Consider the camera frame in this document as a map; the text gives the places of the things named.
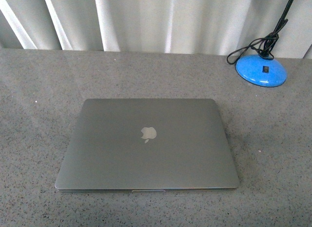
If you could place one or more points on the grey laptop computer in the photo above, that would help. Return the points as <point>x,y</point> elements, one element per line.
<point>146,145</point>

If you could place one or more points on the white corrugated curtain backdrop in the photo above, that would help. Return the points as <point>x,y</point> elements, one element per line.
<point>215,27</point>

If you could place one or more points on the blue desk lamp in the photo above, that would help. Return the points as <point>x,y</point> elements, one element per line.
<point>256,63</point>

